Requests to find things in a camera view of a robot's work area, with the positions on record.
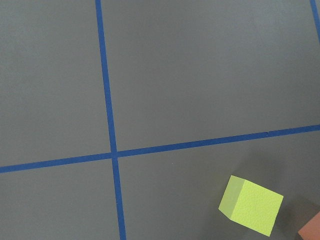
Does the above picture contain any yellow foam block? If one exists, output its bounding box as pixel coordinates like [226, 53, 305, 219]
[218, 175, 284, 237]

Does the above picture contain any orange foam block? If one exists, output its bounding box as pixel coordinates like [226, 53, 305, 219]
[298, 212, 320, 240]

